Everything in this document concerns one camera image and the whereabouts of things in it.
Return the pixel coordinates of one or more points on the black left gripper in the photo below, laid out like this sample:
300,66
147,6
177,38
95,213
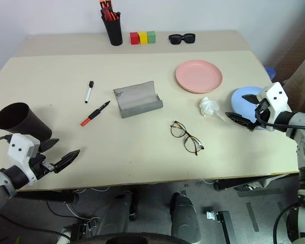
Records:
42,165

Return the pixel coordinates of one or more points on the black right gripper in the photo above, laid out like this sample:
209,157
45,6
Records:
263,109

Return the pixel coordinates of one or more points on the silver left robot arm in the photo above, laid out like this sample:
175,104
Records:
0,185

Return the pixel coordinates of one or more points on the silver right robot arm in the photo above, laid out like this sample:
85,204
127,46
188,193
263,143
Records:
303,142

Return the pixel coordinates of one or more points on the crumpled white tissue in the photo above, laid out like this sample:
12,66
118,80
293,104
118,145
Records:
207,105

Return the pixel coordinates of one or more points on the empty black cup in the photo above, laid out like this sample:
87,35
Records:
28,123

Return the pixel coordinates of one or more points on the blue stool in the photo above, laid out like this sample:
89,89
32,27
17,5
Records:
271,73

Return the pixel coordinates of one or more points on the black marker with red cap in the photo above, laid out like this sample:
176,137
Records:
95,113

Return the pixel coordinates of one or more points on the pink plate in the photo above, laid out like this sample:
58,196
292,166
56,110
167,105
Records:
198,76

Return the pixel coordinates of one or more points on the white marker with black cap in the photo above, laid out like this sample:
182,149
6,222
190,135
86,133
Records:
88,92

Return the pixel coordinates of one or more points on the tortoiseshell eyeglasses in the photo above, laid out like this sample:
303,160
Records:
178,130

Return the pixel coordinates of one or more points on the black box under table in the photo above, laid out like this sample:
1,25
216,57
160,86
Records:
78,230

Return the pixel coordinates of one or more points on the dark grey rounded housing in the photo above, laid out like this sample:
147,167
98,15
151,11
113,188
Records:
184,218
117,216

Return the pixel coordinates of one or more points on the grey glasses case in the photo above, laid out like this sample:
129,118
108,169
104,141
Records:
137,99

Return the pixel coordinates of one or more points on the black sunglasses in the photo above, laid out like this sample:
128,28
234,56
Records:
176,39

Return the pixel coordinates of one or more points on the green block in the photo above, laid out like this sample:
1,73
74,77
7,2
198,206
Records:
151,37

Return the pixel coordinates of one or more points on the yellow block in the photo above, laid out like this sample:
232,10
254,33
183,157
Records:
143,38

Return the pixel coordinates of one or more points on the black pen holder cup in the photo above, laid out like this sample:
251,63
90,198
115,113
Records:
114,33

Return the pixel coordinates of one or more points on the red block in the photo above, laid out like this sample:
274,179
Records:
134,38

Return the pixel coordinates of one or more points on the black capped marker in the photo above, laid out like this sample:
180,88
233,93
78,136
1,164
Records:
118,14

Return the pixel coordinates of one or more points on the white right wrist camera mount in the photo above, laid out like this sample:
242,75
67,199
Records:
275,95

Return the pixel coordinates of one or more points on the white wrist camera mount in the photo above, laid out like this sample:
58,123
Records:
275,95
20,148

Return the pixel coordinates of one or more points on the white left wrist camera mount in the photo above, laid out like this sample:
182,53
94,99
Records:
20,148

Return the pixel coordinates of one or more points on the black table frame bar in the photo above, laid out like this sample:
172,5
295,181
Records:
244,183
45,196

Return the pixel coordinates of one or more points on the black table foot with bracket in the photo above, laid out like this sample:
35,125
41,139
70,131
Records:
225,223

